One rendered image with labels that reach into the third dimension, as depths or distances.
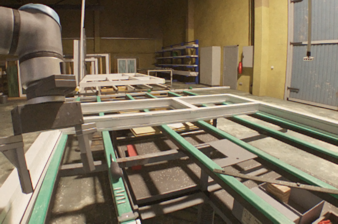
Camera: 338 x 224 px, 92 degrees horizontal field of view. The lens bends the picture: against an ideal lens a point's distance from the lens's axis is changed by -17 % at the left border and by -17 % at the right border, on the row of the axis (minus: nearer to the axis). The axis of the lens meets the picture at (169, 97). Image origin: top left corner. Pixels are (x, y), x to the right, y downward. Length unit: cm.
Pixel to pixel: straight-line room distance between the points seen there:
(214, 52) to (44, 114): 1001
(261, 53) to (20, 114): 783
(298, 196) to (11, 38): 116
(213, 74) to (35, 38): 997
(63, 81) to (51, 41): 11
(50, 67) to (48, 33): 7
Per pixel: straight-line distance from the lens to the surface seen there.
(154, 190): 106
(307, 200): 107
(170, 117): 118
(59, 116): 41
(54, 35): 44
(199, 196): 108
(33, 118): 39
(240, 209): 90
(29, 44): 43
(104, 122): 111
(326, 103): 693
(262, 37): 802
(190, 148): 85
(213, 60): 1021
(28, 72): 41
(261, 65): 795
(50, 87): 35
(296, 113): 138
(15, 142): 39
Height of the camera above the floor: 123
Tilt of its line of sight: 10 degrees down
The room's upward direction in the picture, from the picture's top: straight up
